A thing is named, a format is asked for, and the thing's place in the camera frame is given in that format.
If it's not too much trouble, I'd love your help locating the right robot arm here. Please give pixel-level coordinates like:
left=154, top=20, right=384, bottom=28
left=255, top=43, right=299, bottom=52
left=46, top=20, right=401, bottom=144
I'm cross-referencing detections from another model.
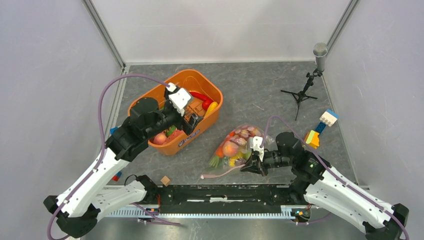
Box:
left=241, top=132, right=409, bottom=240

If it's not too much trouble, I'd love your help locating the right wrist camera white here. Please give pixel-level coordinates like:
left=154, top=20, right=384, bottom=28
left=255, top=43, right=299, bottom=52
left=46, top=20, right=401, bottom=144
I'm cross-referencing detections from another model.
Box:
left=249, top=136, right=265, bottom=162

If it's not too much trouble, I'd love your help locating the red cherry bunch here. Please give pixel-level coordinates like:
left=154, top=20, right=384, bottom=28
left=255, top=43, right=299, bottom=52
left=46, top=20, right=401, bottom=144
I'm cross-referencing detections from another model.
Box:
left=229, top=124, right=264, bottom=146

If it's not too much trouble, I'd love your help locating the orange yellow toy block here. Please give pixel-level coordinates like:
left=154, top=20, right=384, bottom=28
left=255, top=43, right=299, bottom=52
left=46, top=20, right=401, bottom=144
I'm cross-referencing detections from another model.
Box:
left=304, top=122, right=327, bottom=149

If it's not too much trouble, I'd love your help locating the blue green white block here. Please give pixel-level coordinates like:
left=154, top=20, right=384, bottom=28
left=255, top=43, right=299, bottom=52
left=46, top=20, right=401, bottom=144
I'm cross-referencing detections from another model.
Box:
left=109, top=126, right=119, bottom=135

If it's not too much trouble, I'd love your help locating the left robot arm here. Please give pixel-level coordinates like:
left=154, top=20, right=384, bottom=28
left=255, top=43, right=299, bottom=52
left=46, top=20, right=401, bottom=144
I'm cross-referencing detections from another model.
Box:
left=43, top=94, right=202, bottom=238

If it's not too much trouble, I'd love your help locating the orange plastic tub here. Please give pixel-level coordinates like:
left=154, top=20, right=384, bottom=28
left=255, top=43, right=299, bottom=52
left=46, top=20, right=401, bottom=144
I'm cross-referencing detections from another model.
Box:
left=148, top=69, right=224, bottom=156

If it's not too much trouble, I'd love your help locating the small wooden cube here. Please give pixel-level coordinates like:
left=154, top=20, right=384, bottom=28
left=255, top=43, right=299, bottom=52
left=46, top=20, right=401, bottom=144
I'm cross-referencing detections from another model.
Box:
left=160, top=175, right=171, bottom=187

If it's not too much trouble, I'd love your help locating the yellow chili pepper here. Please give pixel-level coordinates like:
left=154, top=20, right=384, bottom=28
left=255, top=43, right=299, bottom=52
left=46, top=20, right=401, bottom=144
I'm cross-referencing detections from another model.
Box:
left=203, top=101, right=220, bottom=118

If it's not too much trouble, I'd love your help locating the white blue toy block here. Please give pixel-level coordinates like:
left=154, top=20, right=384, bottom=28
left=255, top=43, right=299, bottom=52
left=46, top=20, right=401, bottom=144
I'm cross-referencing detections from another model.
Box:
left=319, top=109, right=339, bottom=127

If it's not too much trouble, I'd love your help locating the watermelon slice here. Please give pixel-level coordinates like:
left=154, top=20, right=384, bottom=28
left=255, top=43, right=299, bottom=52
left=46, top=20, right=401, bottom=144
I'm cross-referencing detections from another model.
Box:
left=164, top=125, right=184, bottom=144

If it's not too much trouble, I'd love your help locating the red blue toy block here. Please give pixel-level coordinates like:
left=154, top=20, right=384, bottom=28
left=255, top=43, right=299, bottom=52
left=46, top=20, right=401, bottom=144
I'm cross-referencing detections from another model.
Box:
left=112, top=171, right=122, bottom=182

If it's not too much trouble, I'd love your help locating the peach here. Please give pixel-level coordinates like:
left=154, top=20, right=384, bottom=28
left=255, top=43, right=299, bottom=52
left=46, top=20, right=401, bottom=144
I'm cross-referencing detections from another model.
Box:
left=222, top=141, right=239, bottom=158
left=152, top=132, right=168, bottom=145

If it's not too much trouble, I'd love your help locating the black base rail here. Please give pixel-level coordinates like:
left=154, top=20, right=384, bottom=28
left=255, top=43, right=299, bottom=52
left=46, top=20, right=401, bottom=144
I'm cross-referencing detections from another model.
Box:
left=138, top=184, right=308, bottom=215

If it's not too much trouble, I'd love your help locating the clear zip top bag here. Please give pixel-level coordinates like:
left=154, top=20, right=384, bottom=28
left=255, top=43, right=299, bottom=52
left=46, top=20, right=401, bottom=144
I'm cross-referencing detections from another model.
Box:
left=200, top=124, right=275, bottom=180

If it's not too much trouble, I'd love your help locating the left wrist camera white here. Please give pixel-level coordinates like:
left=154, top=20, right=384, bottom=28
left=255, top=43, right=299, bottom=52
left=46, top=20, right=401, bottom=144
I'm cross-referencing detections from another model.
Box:
left=165, top=82, right=194, bottom=117

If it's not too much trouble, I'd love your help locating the orange carrot green top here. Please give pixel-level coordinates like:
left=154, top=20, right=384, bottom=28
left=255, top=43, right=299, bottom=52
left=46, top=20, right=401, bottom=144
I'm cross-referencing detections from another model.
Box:
left=208, top=141, right=230, bottom=168

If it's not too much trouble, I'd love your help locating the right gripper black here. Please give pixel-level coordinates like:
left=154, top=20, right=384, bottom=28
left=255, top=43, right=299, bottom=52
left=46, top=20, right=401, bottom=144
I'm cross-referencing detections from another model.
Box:
left=239, top=150, right=293, bottom=177

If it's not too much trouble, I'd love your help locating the red chili pepper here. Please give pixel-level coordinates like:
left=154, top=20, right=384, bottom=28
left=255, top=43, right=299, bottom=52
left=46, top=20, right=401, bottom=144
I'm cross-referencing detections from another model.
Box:
left=189, top=91, right=213, bottom=103

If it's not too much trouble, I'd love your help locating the microphone on tripod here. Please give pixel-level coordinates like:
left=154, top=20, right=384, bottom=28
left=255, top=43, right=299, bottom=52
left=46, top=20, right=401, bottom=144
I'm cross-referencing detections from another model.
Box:
left=280, top=42, right=329, bottom=120

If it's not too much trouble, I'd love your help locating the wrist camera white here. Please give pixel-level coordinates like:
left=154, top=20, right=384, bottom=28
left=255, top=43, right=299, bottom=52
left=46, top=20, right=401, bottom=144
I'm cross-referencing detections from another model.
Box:
left=249, top=136, right=265, bottom=162
left=165, top=82, right=194, bottom=117

